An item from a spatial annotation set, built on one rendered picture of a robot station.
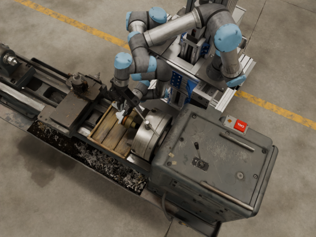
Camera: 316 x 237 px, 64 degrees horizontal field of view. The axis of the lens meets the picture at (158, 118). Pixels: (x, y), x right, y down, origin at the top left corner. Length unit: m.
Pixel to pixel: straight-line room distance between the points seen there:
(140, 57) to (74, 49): 2.32
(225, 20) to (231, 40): 0.08
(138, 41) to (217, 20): 0.37
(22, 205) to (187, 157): 1.84
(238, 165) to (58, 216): 1.80
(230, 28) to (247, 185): 0.77
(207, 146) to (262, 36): 2.70
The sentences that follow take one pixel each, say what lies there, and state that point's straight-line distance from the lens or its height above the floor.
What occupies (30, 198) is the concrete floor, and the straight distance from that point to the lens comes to 2.77.
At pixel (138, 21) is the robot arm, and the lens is 1.67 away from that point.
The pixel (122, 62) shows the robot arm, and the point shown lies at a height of 1.66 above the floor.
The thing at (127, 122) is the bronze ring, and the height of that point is 1.11.
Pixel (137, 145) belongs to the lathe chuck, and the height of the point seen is 1.16.
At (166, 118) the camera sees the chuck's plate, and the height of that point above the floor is 1.22.
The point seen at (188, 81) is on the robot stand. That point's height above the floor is 1.03.
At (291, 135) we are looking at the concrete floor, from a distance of 3.21.
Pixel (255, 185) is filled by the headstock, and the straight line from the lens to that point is 1.43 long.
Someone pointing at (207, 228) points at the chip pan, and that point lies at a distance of 2.06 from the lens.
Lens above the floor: 2.54
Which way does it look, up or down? 64 degrees down
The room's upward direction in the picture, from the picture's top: 8 degrees clockwise
